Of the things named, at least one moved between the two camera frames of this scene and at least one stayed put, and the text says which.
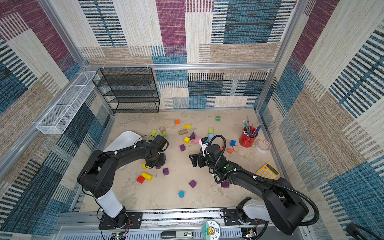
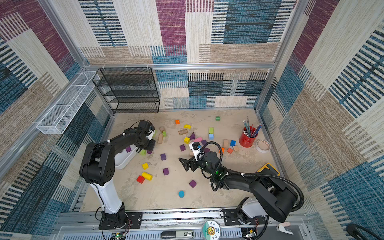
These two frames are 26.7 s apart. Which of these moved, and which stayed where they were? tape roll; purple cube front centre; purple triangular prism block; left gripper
Moved: left gripper
Stayed: tape roll; purple triangular prism block; purple cube front centre
